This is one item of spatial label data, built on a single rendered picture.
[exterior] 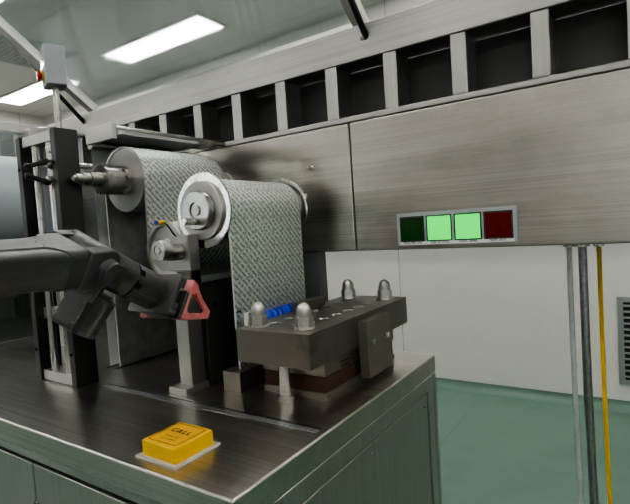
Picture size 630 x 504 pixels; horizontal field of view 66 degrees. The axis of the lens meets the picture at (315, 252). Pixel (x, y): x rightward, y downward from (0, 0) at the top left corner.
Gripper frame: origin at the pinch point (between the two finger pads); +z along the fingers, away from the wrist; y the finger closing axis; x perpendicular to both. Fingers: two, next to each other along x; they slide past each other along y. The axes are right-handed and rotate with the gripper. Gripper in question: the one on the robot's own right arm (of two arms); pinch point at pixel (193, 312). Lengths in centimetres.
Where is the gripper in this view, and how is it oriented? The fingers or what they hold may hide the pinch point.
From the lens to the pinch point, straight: 88.2
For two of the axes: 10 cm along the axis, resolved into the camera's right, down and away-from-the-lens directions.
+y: 8.3, -0.3, -5.5
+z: 5.0, 4.5, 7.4
